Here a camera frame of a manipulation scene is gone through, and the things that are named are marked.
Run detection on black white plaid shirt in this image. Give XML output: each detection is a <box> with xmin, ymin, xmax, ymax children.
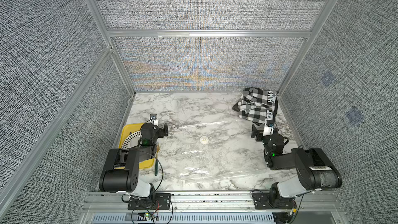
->
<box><xmin>232</xmin><ymin>87</ymin><xmax>278</xmax><ymax>127</ymax></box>

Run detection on clear plastic vacuum bag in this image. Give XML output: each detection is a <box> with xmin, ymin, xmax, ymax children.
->
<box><xmin>159</xmin><ymin>118</ymin><xmax>292</xmax><ymax>189</ymax></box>

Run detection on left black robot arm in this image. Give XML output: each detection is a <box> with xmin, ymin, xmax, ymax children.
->
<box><xmin>98</xmin><ymin>122</ymin><xmax>169</xmax><ymax>200</ymax></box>

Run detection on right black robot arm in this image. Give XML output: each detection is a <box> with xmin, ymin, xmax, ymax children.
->
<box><xmin>251</xmin><ymin>124</ymin><xmax>343</xmax><ymax>201</ymax></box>

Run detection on white vacuum bag valve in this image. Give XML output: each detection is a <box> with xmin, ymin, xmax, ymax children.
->
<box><xmin>200</xmin><ymin>136</ymin><xmax>209</xmax><ymax>145</ymax></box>

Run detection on white patterned plate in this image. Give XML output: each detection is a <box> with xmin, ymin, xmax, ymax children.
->
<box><xmin>121</xmin><ymin>131</ymin><xmax>141</xmax><ymax>149</ymax></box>

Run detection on yellow plastic tray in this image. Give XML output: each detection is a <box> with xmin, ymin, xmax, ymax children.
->
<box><xmin>119</xmin><ymin>122</ymin><xmax>159</xmax><ymax>169</ymax></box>

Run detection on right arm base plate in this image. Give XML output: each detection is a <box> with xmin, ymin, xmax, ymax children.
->
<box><xmin>251</xmin><ymin>191</ymin><xmax>295</xmax><ymax>210</ymax></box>

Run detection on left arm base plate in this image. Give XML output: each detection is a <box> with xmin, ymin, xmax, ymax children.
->
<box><xmin>127</xmin><ymin>193</ymin><xmax>172</xmax><ymax>211</ymax></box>

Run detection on aluminium front rail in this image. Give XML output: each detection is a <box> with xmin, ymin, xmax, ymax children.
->
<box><xmin>82</xmin><ymin>191</ymin><xmax>341</xmax><ymax>213</ymax></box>

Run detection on white slotted cable duct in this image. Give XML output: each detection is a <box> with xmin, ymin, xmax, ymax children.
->
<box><xmin>91</xmin><ymin>212</ymin><xmax>275</xmax><ymax>224</ymax></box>

